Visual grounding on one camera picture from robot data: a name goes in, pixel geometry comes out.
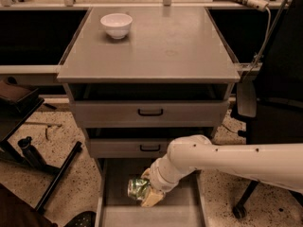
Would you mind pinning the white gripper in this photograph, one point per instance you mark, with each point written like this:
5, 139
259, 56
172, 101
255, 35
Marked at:
156, 176

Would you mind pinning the crushed green can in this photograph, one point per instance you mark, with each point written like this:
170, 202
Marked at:
137, 188

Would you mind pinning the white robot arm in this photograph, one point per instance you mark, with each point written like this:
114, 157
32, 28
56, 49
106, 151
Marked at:
227, 161

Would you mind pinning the bottom grey open drawer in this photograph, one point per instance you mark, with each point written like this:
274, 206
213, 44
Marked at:
180, 208

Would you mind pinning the middle grey drawer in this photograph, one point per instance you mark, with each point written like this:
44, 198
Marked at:
127, 148

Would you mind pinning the top grey drawer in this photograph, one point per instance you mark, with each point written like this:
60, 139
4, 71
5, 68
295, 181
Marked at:
148, 114

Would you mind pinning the grey drawer cabinet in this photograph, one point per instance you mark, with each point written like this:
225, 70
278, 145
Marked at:
170, 54

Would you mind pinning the black office chair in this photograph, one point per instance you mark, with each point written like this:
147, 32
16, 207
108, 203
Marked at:
274, 115

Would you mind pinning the brown box on stand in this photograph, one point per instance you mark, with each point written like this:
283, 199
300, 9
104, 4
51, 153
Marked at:
17, 96

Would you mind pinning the white ceramic bowl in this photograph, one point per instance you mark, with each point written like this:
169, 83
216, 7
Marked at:
117, 25

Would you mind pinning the black metal stand frame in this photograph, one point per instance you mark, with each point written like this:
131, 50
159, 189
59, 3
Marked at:
10, 122

